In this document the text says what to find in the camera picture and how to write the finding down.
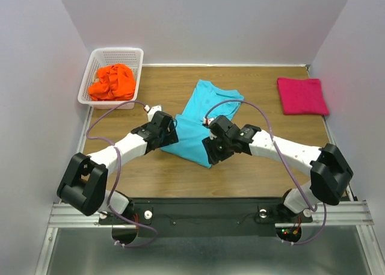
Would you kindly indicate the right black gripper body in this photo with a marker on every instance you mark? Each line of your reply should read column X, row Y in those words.
column 223, row 144

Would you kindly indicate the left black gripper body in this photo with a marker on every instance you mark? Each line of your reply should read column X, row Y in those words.
column 163, row 136

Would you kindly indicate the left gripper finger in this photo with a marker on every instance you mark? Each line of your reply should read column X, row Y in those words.
column 172, row 137
column 158, row 145

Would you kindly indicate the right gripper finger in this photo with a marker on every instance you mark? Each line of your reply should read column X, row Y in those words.
column 220, row 157
column 207, row 143

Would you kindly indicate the cyan blue t-shirt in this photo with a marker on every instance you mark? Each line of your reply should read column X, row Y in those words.
column 206, row 98

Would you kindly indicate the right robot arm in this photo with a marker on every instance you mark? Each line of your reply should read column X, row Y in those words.
column 328, row 171

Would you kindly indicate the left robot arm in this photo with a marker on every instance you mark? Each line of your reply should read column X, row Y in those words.
column 83, row 185

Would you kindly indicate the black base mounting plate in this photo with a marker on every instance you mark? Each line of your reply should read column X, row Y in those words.
column 207, row 217

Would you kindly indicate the orange t-shirt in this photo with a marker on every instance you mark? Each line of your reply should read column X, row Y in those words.
column 113, row 83

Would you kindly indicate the white plastic laundry basket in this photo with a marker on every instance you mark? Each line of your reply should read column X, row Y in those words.
column 102, row 57

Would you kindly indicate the folded magenta t-shirt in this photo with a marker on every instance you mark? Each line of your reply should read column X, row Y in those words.
column 302, row 96

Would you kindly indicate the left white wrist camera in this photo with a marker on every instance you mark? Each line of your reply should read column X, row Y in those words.
column 152, row 111

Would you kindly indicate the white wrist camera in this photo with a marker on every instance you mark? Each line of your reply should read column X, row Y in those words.
column 152, row 111
column 207, row 124

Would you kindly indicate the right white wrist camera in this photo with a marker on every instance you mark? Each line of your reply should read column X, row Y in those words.
column 207, row 124

